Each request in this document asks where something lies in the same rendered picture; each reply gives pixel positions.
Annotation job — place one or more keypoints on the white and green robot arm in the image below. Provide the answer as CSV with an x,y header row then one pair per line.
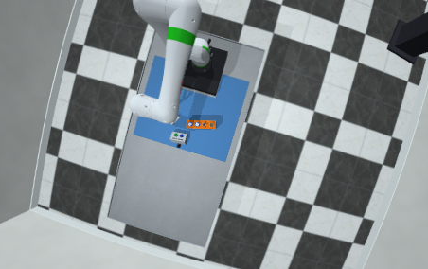
x,y
180,21

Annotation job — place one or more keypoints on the blue bench mat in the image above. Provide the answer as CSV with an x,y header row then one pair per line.
x,y
225,109

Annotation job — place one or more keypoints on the orange tube rack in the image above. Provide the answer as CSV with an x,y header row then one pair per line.
x,y
201,124

